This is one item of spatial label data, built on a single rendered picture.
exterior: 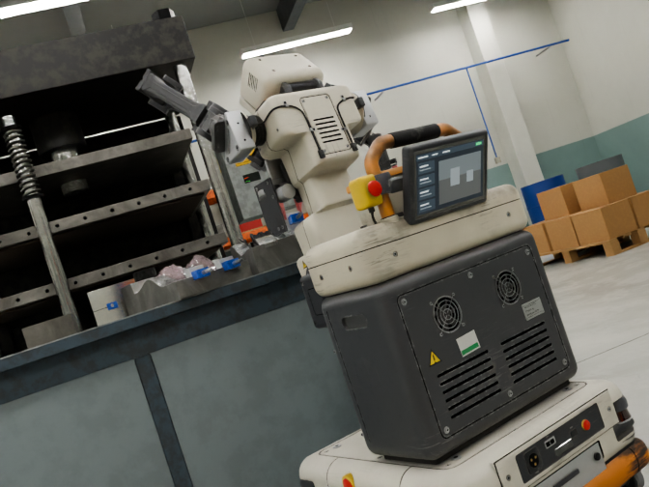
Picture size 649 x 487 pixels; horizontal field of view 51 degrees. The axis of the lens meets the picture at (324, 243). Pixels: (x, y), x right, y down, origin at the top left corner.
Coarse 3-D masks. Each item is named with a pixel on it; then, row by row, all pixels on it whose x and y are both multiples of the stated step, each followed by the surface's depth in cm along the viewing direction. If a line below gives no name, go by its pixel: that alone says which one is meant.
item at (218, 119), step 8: (216, 120) 185; (224, 120) 182; (208, 128) 188; (216, 128) 181; (224, 128) 182; (216, 136) 182; (224, 136) 183; (216, 144) 183; (224, 144) 184; (216, 152) 184
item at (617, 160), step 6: (618, 156) 832; (594, 162) 831; (600, 162) 829; (606, 162) 827; (612, 162) 828; (618, 162) 830; (624, 162) 841; (582, 168) 843; (588, 168) 837; (594, 168) 832; (600, 168) 829; (606, 168) 828; (612, 168) 827; (582, 174) 846; (588, 174) 839; (594, 174) 834
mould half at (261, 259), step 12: (264, 240) 255; (288, 240) 229; (240, 252) 248; (252, 252) 225; (264, 252) 226; (276, 252) 227; (288, 252) 228; (300, 252) 230; (252, 264) 230; (264, 264) 225; (276, 264) 227
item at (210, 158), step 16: (176, 64) 301; (192, 96) 301; (176, 128) 366; (208, 144) 300; (208, 160) 300; (192, 176) 365; (224, 192) 300; (224, 208) 299; (208, 224) 364; (224, 224) 301; (0, 352) 329
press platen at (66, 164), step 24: (144, 144) 302; (168, 144) 306; (48, 168) 289; (72, 168) 292; (96, 168) 306; (120, 168) 321; (144, 168) 338; (168, 168) 356; (0, 192) 293; (48, 192) 322; (96, 192) 357; (0, 216) 339
